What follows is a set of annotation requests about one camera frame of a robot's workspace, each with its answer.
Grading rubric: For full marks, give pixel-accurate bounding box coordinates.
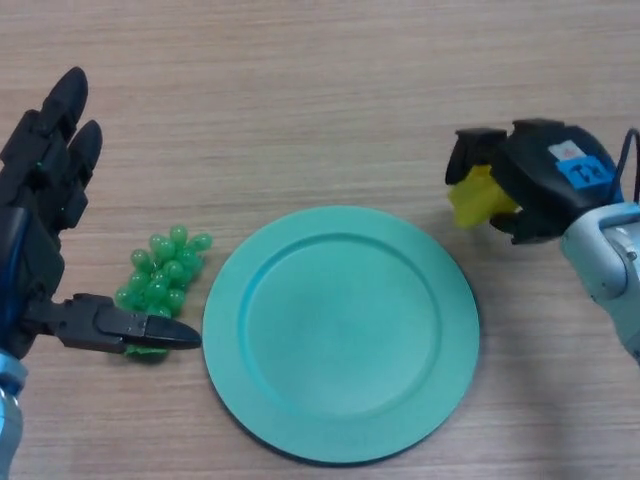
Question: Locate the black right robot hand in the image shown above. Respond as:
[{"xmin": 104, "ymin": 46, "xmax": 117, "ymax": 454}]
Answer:
[{"xmin": 444, "ymin": 117, "xmax": 623, "ymax": 246}]

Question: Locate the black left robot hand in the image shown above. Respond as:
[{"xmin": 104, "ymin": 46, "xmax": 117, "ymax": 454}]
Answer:
[{"xmin": 0, "ymin": 66, "xmax": 203, "ymax": 361}]

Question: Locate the yellow starfruit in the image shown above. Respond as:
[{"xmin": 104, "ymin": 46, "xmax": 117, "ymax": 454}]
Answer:
[{"xmin": 447, "ymin": 164, "xmax": 519, "ymax": 231}]

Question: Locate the green plate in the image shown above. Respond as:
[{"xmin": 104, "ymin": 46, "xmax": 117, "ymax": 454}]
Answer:
[{"xmin": 201, "ymin": 205, "xmax": 482, "ymax": 451}]

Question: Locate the green grape bunch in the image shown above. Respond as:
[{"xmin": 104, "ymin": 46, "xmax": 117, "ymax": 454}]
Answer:
[{"xmin": 113, "ymin": 224, "xmax": 215, "ymax": 362}]

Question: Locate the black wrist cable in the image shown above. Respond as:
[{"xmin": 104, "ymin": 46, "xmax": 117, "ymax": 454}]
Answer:
[{"xmin": 607, "ymin": 127, "xmax": 640, "ymax": 206}]

